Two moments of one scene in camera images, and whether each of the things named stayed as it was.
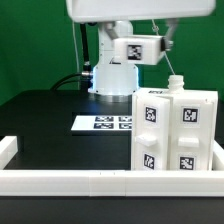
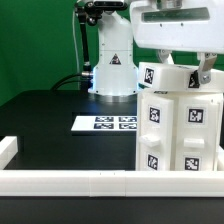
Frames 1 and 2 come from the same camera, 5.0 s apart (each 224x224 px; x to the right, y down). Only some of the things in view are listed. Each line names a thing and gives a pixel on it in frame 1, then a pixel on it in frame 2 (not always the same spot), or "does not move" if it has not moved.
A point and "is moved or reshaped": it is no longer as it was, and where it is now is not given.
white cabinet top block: [137, 50] is moved or reshaped
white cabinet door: [191, 135] is moved or reshaped
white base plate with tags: [102, 123] does not move
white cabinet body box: [176, 88] is moved or reshaped
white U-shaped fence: [104, 183] does not move
